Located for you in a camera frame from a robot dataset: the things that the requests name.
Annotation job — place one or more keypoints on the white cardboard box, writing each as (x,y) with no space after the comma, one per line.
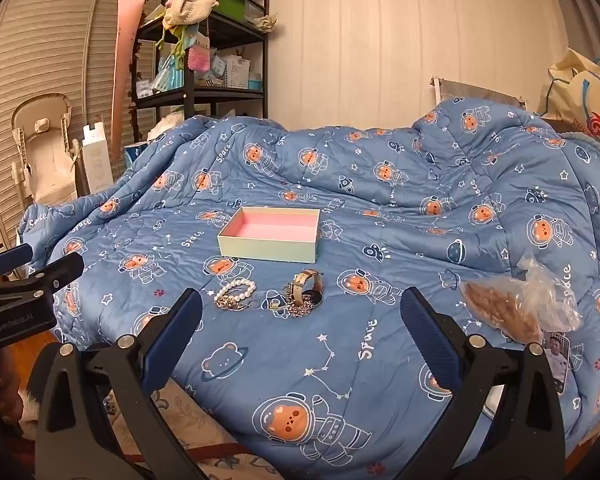
(97,160)

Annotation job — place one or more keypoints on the small pink pouch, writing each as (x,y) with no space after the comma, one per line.
(199,58)

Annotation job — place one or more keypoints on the white baby chair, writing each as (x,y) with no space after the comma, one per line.
(45,160)

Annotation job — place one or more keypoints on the pale green box pink inside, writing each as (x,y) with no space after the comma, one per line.
(260,250)

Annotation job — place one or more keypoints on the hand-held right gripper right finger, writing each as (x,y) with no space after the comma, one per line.
(425,340)

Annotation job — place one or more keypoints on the clear plastic snack bag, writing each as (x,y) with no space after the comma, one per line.
(500,310)

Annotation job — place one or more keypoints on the cream shopping bag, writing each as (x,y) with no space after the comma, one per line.
(570,90)

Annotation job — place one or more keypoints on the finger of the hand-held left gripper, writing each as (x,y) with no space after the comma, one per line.
(55,270)
(12,257)

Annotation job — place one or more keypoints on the white plastic basket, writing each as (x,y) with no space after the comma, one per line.
(236,72)

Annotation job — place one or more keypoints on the white metal frame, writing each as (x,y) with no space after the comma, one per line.
(436,90)

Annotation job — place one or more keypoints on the beige floral bed sheet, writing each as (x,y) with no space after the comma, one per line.
(190,410)

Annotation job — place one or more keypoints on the white louvered closet door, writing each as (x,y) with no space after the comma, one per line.
(45,50)

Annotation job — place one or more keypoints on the black metal shelf rack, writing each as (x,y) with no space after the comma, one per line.
(194,92)

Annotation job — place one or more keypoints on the person's left hand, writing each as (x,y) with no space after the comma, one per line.
(2,380)

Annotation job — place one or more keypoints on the photo card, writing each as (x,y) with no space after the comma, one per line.
(557,360)

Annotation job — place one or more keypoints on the white crumpled plastic bag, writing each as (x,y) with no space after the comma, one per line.
(167,125)

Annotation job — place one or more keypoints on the blue astronaut bear blanket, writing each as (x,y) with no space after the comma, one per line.
(380,240)

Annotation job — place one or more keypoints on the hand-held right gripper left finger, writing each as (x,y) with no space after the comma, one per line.
(175,340)

